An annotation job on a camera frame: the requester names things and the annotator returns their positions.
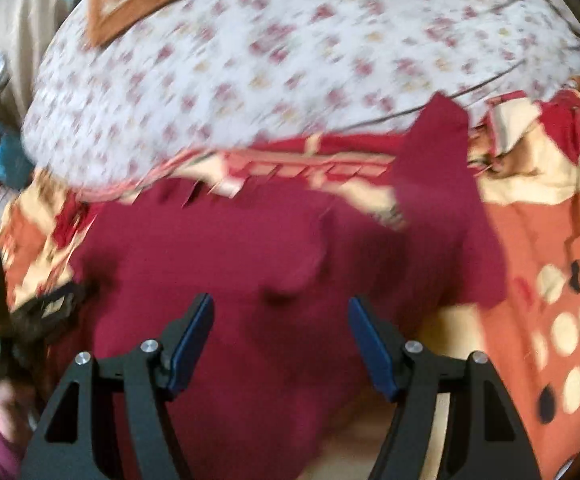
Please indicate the orange bordered cushion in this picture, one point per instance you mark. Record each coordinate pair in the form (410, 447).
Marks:
(115, 30)

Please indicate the white floral quilt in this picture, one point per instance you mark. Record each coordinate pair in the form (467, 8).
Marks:
(270, 60)

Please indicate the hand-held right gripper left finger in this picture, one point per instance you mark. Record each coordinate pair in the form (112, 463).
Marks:
(190, 340)

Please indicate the person's left forearm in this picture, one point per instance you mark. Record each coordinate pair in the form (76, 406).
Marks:
(0, 440)

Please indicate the blue bag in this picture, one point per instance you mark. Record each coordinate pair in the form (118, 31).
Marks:
(7, 160)

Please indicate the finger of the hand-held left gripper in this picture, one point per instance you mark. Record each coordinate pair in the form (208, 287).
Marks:
(55, 302)

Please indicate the beige curtain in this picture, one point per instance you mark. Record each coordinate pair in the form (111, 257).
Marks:
(25, 20)

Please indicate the maroon shirt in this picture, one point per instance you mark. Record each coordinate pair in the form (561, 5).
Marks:
(250, 260)

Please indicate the red orange printed blanket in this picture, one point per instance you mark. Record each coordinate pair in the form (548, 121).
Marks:
(530, 220)

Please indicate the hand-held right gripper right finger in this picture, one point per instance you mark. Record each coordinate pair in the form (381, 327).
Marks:
(372, 345)

